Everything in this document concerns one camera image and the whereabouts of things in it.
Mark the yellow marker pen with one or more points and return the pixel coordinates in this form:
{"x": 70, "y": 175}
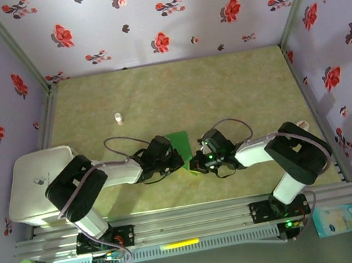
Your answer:
{"x": 179, "y": 244}

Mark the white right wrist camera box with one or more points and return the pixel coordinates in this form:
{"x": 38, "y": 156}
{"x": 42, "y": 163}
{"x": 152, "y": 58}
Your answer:
{"x": 203, "y": 146}

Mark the small white bottle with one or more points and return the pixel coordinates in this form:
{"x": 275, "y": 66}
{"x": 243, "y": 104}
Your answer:
{"x": 119, "y": 118}
{"x": 303, "y": 123}

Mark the blue wet wipes packet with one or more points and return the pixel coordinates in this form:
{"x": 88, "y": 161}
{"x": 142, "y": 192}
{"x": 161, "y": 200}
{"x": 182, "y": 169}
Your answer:
{"x": 343, "y": 220}

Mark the green cloth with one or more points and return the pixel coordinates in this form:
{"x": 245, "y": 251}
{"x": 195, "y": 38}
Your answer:
{"x": 177, "y": 141}

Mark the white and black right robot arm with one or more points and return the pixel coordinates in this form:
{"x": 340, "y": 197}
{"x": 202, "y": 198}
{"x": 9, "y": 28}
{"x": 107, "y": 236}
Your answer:
{"x": 301, "y": 151}

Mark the white storage case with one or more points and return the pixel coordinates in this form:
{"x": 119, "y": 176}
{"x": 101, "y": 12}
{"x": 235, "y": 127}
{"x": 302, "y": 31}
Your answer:
{"x": 26, "y": 183}

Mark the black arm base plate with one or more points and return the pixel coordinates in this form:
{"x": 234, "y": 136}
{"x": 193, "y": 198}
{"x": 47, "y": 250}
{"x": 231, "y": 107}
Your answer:
{"x": 258, "y": 212}
{"x": 126, "y": 236}

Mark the aluminium frame rail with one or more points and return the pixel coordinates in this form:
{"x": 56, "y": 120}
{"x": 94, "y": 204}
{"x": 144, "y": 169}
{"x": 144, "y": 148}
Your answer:
{"x": 191, "y": 220}

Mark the aluminium side rail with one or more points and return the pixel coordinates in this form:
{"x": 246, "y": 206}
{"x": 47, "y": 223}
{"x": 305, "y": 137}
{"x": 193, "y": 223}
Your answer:
{"x": 300, "y": 77}
{"x": 48, "y": 115}

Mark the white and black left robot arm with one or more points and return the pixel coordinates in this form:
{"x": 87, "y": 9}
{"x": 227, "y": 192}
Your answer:
{"x": 77, "y": 188}

